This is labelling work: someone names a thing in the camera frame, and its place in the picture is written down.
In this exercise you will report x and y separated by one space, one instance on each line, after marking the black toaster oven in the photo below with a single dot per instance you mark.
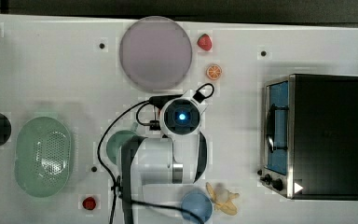
310 137

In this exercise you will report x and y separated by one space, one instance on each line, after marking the peeled banana toy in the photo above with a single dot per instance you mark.
223 199

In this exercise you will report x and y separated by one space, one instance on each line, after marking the red strawberry toy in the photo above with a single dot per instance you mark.
205 42

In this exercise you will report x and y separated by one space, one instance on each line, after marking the lilac round plate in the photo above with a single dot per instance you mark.
155 53

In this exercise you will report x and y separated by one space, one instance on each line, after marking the blue bowl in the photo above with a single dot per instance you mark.
197 207

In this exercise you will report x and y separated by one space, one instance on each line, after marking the orange slice toy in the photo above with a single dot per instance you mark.
214 72

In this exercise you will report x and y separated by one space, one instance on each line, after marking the green oval strainer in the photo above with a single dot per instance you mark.
43 157

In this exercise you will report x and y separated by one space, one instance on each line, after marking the small red tomato toy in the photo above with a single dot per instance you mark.
89 203

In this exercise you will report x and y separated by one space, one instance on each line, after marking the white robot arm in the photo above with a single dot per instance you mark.
179 156

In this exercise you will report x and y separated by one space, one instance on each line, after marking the green mug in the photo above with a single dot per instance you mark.
117 140

